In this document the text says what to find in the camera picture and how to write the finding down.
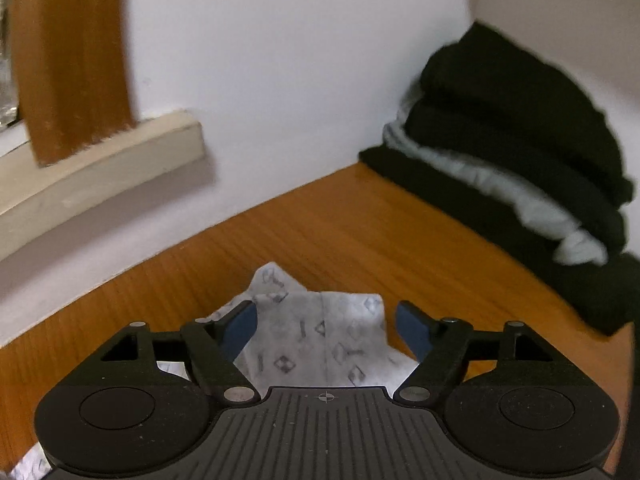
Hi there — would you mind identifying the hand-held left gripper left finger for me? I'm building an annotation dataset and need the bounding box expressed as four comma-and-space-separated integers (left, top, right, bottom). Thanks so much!
100, 300, 262, 406

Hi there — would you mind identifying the small folded black garment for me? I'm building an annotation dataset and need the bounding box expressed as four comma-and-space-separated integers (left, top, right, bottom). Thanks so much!
419, 22, 634, 207

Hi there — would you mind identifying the white patterned garment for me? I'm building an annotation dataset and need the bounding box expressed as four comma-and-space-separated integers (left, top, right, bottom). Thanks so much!
12, 261, 419, 480

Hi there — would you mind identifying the folded grey garment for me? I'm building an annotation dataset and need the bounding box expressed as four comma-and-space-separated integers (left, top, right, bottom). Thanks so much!
382, 120, 609, 267

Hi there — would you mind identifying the beige window sill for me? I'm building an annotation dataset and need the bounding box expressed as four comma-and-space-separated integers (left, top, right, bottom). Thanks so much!
0, 108, 206, 262

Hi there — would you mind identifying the large folded black garment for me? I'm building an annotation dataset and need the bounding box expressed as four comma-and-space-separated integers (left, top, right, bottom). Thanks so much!
358, 146, 640, 337

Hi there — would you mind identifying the medium folded black garment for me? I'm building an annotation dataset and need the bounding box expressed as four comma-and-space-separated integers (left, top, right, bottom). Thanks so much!
400, 101, 629, 254

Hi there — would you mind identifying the wooden window frame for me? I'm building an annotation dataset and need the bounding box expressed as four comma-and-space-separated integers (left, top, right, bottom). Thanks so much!
9, 0, 137, 167

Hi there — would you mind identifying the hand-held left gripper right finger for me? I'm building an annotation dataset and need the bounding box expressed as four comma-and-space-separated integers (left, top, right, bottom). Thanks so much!
391, 300, 552, 406

